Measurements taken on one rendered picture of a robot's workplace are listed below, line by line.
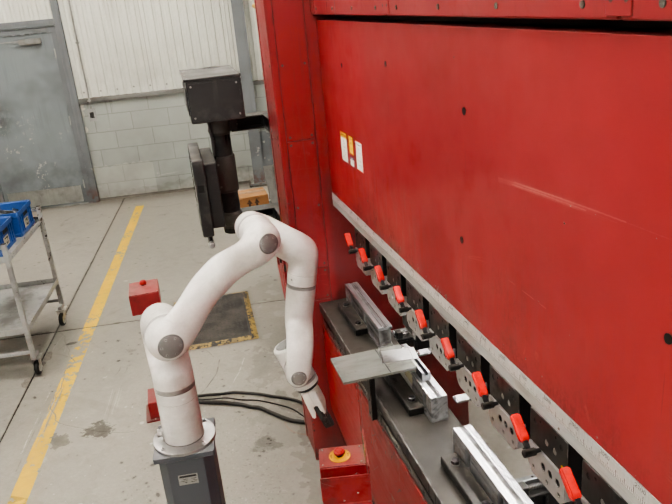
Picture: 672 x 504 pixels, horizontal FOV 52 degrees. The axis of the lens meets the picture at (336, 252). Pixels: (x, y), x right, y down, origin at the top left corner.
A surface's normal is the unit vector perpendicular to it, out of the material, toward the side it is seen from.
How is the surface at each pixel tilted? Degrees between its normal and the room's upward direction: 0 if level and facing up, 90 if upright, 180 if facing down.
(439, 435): 0
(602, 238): 90
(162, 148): 90
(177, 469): 90
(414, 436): 0
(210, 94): 90
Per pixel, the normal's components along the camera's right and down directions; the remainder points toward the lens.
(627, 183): -0.96, 0.17
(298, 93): 0.25, 0.32
